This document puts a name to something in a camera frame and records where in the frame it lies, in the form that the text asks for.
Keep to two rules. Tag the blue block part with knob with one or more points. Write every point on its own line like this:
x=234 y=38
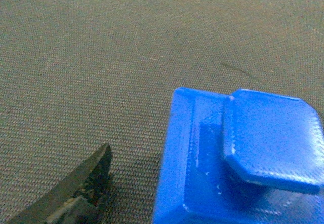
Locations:
x=246 y=157

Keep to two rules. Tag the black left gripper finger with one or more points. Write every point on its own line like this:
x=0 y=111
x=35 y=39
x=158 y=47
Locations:
x=81 y=197

